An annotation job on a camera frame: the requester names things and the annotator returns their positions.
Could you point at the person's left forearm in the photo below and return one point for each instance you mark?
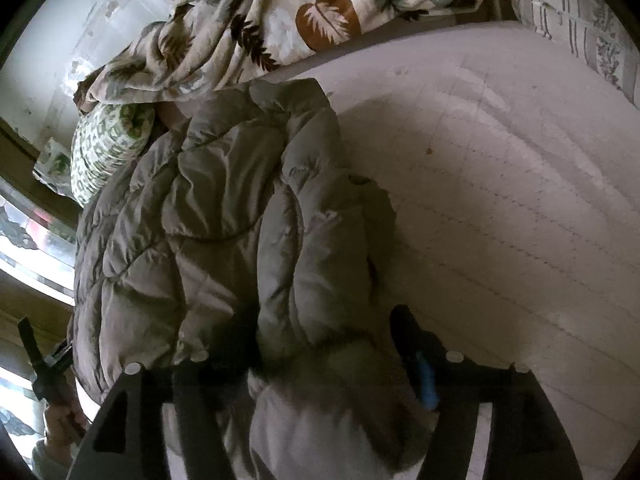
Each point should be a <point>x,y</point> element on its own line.
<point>50,462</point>

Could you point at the leaf print blanket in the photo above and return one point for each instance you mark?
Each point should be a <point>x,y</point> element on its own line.
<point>240,25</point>

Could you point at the bed with white sheet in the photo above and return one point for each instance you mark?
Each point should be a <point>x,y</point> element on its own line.
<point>500,160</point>

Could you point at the small leaf print pillow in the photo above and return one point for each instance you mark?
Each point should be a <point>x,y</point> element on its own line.
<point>52,162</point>

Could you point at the green checked pillow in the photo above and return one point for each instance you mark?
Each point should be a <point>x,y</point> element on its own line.
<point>105,150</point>

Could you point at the person's left hand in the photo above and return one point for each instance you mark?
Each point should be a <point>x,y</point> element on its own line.
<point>62,425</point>

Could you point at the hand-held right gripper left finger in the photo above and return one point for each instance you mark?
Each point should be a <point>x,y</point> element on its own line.
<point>195,400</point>

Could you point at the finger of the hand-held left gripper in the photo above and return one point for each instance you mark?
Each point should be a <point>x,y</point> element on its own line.
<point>31,345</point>

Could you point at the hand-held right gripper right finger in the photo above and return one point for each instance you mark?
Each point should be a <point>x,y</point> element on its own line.
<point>426,382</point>

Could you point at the striped floral pillow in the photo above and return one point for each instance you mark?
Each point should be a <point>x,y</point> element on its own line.
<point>565,10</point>

